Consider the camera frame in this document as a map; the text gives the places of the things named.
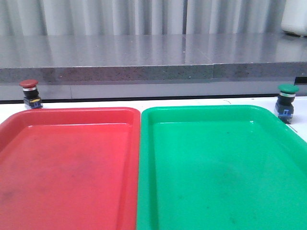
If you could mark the red mushroom push button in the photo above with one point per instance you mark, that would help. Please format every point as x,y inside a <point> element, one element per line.
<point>32,100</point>

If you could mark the green mushroom push button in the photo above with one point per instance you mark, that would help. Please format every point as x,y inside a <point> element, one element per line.
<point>283,107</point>

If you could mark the green plastic tray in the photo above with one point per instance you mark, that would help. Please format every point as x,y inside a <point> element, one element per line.
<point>228,167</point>

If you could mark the red plastic tray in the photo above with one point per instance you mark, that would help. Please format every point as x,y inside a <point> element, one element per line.
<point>69,169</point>

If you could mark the grey stone counter slab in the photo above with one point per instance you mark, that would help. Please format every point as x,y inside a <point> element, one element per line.
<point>68,59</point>

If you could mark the white container on counter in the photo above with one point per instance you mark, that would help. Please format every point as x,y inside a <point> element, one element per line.
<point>294,20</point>

